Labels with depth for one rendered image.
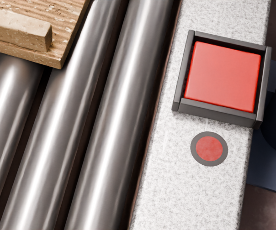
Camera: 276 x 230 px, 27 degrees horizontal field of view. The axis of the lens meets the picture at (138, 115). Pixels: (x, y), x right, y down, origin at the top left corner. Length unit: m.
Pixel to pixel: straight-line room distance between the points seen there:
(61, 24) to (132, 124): 0.11
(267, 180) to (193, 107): 1.02
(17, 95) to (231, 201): 0.20
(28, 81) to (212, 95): 0.16
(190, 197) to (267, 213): 1.01
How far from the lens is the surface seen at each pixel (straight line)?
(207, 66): 0.50
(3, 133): 0.48
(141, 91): 0.50
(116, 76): 0.50
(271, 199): 1.48
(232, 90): 0.49
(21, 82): 0.50
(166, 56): 0.57
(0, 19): 0.48
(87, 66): 0.51
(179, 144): 0.48
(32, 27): 0.48
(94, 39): 0.52
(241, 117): 0.48
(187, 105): 0.48
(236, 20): 0.55
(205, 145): 0.48
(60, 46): 0.50
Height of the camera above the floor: 1.35
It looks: 63 degrees down
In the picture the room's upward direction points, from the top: 8 degrees clockwise
